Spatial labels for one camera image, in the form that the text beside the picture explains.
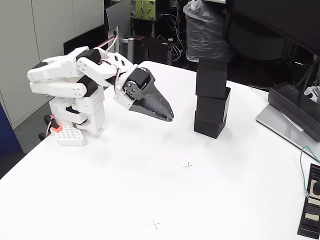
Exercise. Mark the black office chair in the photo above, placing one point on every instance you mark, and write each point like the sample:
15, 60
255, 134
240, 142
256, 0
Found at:
255, 45

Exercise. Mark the orange clip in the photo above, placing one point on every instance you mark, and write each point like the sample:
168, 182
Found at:
56, 128

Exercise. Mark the silver monitor stand base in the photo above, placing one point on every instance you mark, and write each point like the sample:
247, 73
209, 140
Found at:
282, 130

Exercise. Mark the black cube block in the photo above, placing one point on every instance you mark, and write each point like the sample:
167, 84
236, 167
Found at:
211, 82
210, 107
207, 127

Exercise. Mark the silver computer case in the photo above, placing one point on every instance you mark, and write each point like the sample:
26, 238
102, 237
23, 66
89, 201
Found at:
118, 17

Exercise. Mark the trash bin with plastic bag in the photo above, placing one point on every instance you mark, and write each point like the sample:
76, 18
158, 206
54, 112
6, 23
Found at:
205, 37

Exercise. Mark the blue partition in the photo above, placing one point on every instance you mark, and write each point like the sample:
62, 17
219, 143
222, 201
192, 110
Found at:
7, 137

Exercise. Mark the black rectangular dock box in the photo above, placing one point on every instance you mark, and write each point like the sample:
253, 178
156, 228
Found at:
292, 105

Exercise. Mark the grey cabinet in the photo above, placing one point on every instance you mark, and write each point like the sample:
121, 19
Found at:
20, 37

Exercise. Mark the black panel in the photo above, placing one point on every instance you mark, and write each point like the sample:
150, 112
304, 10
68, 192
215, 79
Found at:
82, 41

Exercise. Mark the green perforated metal box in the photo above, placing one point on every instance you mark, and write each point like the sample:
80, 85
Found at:
146, 10

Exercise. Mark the white crumpled plastic bag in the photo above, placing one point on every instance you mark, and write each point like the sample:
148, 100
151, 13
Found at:
312, 92

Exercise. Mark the grey metal post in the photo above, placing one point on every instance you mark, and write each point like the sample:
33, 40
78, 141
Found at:
130, 50

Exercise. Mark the black flat device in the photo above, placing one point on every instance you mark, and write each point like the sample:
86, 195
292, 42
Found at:
306, 225

